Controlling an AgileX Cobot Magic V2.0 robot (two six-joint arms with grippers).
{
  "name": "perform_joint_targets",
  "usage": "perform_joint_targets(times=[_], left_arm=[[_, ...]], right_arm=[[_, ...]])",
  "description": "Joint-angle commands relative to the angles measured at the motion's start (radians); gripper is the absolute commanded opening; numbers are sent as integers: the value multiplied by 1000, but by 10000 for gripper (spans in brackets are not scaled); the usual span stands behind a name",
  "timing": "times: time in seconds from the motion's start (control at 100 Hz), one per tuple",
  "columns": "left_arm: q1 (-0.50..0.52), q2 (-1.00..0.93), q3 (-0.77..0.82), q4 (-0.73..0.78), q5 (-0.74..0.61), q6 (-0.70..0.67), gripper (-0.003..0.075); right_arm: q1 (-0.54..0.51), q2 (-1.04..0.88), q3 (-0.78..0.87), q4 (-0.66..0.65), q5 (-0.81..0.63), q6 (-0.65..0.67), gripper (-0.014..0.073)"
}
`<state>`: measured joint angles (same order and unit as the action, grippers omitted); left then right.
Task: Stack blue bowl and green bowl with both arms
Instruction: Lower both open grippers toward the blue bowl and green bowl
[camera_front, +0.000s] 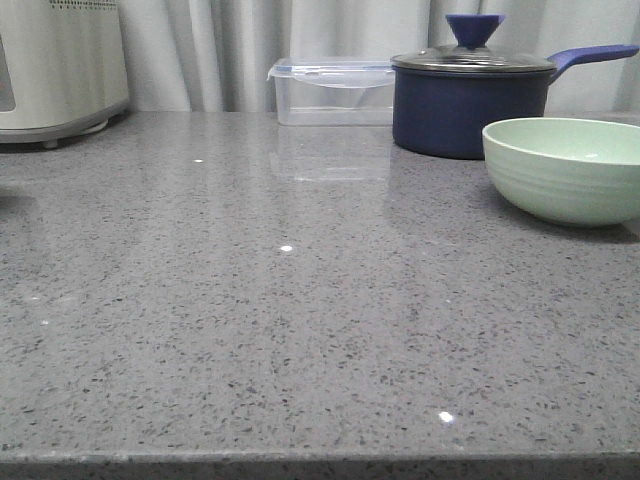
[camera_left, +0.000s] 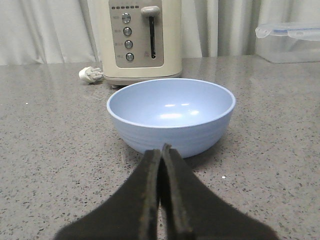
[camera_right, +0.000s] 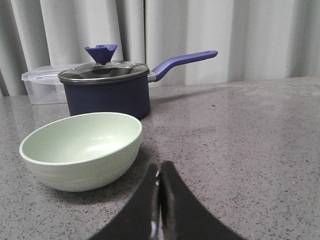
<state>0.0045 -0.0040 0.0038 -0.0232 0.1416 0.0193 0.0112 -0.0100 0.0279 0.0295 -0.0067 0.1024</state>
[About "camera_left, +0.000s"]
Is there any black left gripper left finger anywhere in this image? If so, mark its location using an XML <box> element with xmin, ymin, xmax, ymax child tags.
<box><xmin>55</xmin><ymin>149</ymin><xmax>161</xmax><ymax>240</ymax></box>

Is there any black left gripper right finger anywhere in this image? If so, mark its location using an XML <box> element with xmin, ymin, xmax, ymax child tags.
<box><xmin>159</xmin><ymin>144</ymin><xmax>278</xmax><ymax>240</ymax></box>

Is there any blue bowl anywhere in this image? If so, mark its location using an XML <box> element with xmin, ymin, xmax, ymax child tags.
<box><xmin>106</xmin><ymin>78</ymin><xmax>236</xmax><ymax>158</ymax></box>

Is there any white power plug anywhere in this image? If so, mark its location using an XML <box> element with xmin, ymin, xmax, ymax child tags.
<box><xmin>78</xmin><ymin>66</ymin><xmax>104</xmax><ymax>84</ymax></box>

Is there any cream toaster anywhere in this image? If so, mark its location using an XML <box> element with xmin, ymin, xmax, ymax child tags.
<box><xmin>96</xmin><ymin>0</ymin><xmax>182</xmax><ymax>86</ymax></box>

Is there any clear plastic food container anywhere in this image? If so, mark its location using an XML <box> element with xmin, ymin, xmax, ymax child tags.
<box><xmin>255</xmin><ymin>22</ymin><xmax>320</xmax><ymax>64</ymax></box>

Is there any white curtain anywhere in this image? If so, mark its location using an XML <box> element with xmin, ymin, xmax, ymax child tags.
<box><xmin>0</xmin><ymin>0</ymin><xmax>320</xmax><ymax>66</ymax></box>

